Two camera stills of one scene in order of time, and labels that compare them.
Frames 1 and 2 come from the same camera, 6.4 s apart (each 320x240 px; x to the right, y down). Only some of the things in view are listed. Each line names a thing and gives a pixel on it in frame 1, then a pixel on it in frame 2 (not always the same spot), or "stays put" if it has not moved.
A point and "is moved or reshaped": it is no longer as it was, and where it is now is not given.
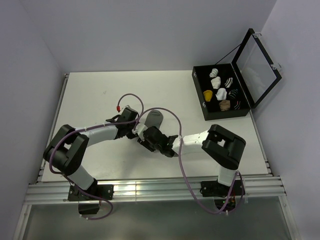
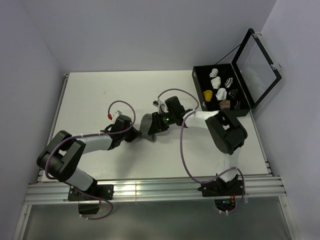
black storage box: x=220 y=93 stays put
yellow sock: x=208 y=95 stays put
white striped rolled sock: x=214 y=73 stays put
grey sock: x=154 y=118 is moved or reshaped
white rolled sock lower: x=221 y=94 stays put
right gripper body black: x=148 y=145 to x=163 y=121
